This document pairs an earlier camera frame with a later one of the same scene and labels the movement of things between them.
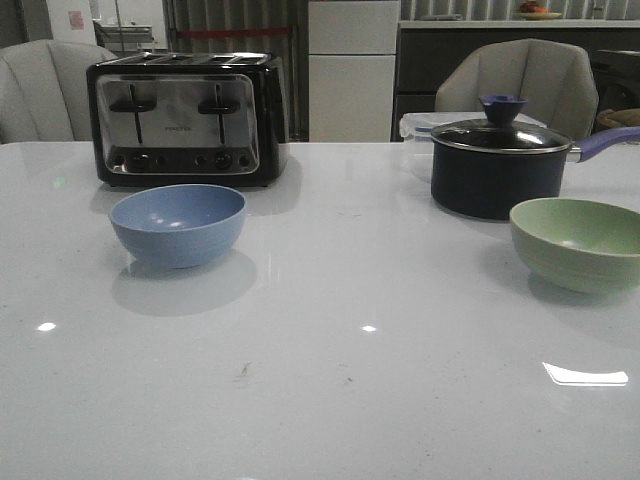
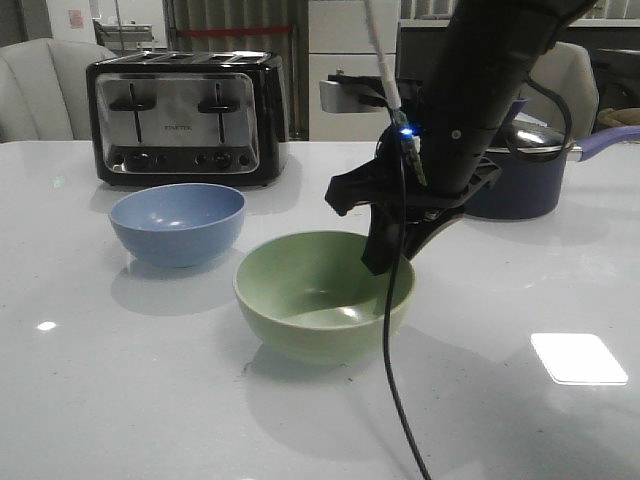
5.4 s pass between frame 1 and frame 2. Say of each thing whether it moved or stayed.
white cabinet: stayed
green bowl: moved
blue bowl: stayed
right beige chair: stayed
